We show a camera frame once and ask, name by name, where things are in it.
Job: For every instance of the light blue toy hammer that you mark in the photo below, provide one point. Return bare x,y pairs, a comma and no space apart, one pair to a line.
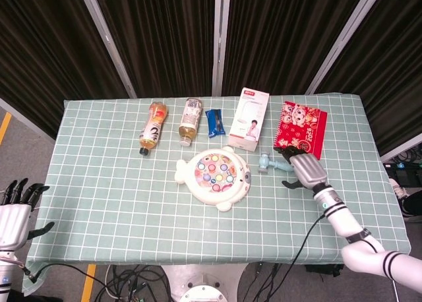
265,162

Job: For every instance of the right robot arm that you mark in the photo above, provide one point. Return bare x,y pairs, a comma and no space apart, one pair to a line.
349,226

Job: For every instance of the white desk lamp box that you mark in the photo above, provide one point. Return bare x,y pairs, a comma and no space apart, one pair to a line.
247,117

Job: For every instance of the red spiral calendar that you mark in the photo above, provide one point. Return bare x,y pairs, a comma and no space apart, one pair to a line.
301,127

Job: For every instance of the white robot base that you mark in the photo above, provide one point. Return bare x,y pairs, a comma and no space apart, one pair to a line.
204,285

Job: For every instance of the white whack-a-mole toy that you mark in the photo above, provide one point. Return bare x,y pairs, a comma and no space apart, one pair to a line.
204,191

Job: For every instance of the grey partition post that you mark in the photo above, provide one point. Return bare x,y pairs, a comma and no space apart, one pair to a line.
108,45
343,41
220,41

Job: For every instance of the tea bottle white cap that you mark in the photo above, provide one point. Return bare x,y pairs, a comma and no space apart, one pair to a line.
189,124

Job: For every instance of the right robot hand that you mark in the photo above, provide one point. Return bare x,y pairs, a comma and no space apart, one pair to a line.
308,168

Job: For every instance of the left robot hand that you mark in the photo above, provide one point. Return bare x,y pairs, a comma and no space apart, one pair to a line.
13,219

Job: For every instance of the dark pleated partition panel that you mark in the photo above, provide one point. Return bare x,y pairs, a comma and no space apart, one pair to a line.
43,51
283,35
165,38
392,68

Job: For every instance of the black equipment box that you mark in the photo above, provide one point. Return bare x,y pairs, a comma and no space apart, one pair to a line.
403,175

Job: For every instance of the orange drink bottle black cap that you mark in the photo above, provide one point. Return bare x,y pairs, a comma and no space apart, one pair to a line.
152,130

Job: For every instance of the blue snack packet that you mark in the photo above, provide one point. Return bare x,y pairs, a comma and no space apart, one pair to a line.
215,124

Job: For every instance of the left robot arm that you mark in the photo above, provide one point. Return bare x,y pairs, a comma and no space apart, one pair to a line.
6,275

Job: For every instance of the green checked tablecloth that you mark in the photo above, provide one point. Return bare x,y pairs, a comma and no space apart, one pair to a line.
115,199

